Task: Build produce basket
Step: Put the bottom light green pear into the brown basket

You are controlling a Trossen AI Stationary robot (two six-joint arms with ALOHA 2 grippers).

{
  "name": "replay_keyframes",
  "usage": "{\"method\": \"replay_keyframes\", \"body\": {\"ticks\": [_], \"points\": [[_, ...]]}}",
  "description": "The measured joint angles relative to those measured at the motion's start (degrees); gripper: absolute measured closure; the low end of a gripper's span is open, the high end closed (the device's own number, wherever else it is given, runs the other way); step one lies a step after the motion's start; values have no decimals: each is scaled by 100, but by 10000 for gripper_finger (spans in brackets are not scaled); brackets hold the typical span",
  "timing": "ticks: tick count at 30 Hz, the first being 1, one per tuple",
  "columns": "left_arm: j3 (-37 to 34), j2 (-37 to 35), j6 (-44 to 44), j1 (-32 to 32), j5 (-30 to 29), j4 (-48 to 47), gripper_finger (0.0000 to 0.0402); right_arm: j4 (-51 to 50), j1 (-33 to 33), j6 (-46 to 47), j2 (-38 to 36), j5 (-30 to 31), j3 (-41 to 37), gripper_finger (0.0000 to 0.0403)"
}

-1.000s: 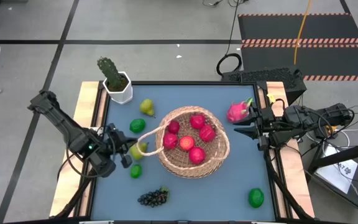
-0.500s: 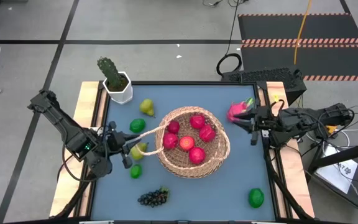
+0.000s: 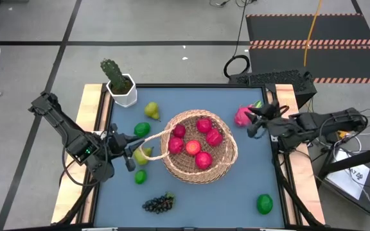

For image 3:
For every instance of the white paper sheet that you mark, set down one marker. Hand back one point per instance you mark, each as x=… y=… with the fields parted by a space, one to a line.
x=360 y=184

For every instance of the black grapes with leaf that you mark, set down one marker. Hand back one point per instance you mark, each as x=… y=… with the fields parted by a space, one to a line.
x=157 y=205

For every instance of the woven wicker basket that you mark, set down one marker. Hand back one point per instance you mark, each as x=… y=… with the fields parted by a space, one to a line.
x=218 y=170

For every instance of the black stand bar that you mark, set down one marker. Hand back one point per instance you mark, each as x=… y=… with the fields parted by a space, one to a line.
x=365 y=158

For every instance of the green cactus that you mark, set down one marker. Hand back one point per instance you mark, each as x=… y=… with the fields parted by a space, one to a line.
x=114 y=75

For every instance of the white metal strip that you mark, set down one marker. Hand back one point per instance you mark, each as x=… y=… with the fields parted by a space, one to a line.
x=100 y=229

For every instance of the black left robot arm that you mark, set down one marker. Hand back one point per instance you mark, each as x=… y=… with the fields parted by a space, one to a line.
x=63 y=125

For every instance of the yellow-green pear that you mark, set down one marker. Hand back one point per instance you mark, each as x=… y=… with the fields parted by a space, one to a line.
x=140 y=158
x=151 y=110

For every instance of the white hexagonal plant pot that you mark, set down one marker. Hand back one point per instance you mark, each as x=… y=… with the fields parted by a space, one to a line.
x=125 y=99

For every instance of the black table frame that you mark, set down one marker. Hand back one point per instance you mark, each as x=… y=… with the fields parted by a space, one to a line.
x=185 y=85

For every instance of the pink dragon fruit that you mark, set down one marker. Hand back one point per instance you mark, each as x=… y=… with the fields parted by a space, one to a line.
x=241 y=117

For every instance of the black striped-edge floor mat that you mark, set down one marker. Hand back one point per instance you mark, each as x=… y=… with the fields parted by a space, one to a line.
x=332 y=29

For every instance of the large green lime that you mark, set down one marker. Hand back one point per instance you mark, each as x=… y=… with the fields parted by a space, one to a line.
x=264 y=204

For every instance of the light wooden side board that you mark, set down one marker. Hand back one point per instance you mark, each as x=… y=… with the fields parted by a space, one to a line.
x=92 y=94
x=315 y=210

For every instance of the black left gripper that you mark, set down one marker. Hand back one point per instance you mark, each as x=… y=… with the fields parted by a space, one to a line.
x=117 y=144

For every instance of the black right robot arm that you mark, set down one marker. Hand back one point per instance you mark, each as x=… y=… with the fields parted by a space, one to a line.
x=316 y=125

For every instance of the black perforated computer case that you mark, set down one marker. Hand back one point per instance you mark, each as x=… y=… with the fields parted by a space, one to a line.
x=278 y=78

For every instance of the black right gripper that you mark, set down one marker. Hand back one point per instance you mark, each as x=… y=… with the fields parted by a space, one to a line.
x=276 y=117

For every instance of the red round fruit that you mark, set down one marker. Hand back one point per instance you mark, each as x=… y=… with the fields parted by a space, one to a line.
x=214 y=137
x=175 y=145
x=179 y=130
x=203 y=160
x=204 y=125

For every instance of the orange-red round fruit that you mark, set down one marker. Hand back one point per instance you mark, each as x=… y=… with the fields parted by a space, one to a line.
x=193 y=147

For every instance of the small green lime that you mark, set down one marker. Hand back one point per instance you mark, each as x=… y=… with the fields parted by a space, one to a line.
x=140 y=177

